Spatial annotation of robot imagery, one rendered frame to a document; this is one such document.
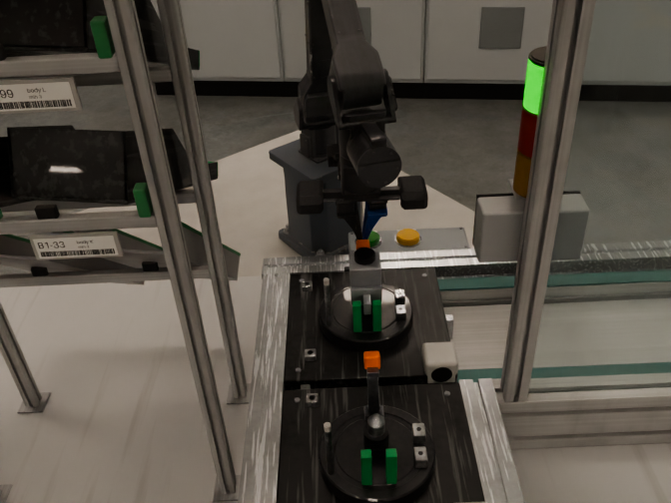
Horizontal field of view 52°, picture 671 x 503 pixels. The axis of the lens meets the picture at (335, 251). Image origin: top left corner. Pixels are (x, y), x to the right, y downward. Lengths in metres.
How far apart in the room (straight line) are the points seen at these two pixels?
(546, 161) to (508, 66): 3.29
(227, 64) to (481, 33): 1.44
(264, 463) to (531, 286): 0.39
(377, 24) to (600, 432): 3.15
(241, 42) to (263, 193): 2.58
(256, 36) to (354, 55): 3.16
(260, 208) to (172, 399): 0.56
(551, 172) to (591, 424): 0.41
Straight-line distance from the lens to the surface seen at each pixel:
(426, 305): 1.08
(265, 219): 1.50
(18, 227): 0.75
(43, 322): 1.36
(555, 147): 0.75
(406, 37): 3.96
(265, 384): 1.00
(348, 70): 0.91
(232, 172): 1.69
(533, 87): 0.74
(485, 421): 0.95
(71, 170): 0.77
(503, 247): 0.83
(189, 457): 1.06
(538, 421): 1.01
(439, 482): 0.87
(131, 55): 0.62
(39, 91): 0.66
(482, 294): 1.17
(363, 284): 0.98
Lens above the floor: 1.68
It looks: 36 degrees down
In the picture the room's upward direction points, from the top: 3 degrees counter-clockwise
